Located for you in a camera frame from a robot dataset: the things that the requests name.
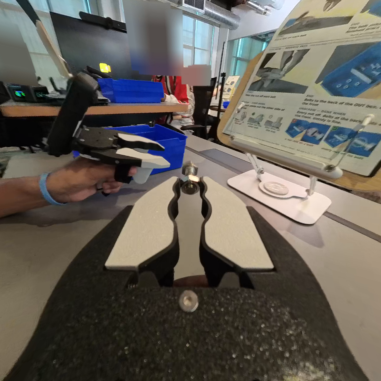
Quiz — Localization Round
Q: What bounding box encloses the silver hex bolt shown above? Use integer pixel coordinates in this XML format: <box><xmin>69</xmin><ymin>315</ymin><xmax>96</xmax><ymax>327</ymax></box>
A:
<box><xmin>180</xmin><ymin>161</ymin><xmax>201</xmax><ymax>196</ymax></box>

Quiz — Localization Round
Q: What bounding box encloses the person's left hand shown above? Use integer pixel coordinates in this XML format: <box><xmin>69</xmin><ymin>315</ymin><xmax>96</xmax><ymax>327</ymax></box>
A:
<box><xmin>48</xmin><ymin>159</ymin><xmax>139</xmax><ymax>203</ymax></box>

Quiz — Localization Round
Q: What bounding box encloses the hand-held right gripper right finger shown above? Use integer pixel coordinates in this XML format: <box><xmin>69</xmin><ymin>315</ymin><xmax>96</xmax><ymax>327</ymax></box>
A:
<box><xmin>199</xmin><ymin>176</ymin><xmax>274</xmax><ymax>288</ymax></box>

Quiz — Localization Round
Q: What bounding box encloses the black device green screen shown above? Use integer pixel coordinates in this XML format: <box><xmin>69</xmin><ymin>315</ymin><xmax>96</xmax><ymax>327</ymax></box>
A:
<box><xmin>5</xmin><ymin>83</ymin><xmax>49</xmax><ymax>104</ymax></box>

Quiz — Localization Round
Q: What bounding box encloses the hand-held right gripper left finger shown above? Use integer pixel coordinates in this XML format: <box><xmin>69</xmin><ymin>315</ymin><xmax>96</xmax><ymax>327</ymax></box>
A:
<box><xmin>104</xmin><ymin>176</ymin><xmax>180</xmax><ymax>288</ymax></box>

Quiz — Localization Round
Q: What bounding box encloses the blue plastic bin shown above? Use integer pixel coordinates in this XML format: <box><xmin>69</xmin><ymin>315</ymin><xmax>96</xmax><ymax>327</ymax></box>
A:
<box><xmin>98</xmin><ymin>78</ymin><xmax>165</xmax><ymax>104</ymax></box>
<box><xmin>73</xmin><ymin>123</ymin><xmax>189</xmax><ymax>176</ymax></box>

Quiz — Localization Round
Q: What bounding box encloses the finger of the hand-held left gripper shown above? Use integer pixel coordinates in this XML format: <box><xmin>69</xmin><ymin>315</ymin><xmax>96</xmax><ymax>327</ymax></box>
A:
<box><xmin>115</xmin><ymin>148</ymin><xmax>171</xmax><ymax>168</ymax></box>
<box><xmin>117</xmin><ymin>133</ymin><xmax>165</xmax><ymax>152</ymax></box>

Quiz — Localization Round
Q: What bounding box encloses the black office chair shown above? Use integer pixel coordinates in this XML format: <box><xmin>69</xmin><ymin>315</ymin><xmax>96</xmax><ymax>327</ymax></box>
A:
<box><xmin>181</xmin><ymin>77</ymin><xmax>217</xmax><ymax>140</ymax></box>

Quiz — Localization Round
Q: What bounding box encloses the wooden instruction board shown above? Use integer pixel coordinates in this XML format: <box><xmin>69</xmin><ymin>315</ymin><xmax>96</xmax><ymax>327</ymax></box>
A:
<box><xmin>217</xmin><ymin>0</ymin><xmax>381</xmax><ymax>191</ymax></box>

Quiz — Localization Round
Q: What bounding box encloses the large black monitor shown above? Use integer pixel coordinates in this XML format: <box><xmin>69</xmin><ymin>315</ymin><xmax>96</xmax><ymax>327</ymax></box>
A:
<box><xmin>49</xmin><ymin>11</ymin><xmax>133</xmax><ymax>81</ymax></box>

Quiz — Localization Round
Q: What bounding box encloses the small instruction board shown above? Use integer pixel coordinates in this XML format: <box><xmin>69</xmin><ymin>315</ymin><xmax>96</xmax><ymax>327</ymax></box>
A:
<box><xmin>224</xmin><ymin>75</ymin><xmax>240</xmax><ymax>98</ymax></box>

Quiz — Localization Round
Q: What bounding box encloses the wooden edged table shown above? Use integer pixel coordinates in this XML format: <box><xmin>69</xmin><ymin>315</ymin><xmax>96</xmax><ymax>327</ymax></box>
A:
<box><xmin>0</xmin><ymin>101</ymin><xmax>191</xmax><ymax>118</ymax></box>

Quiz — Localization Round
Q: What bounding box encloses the person's right hand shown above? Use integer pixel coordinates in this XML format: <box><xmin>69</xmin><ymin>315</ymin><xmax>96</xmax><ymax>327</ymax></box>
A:
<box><xmin>173</xmin><ymin>275</ymin><xmax>209</xmax><ymax>288</ymax></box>

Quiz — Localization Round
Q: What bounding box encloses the silver ventilation duct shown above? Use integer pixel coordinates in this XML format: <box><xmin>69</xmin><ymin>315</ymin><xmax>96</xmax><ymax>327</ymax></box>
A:
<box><xmin>205</xmin><ymin>0</ymin><xmax>241</xmax><ymax>29</ymax></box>

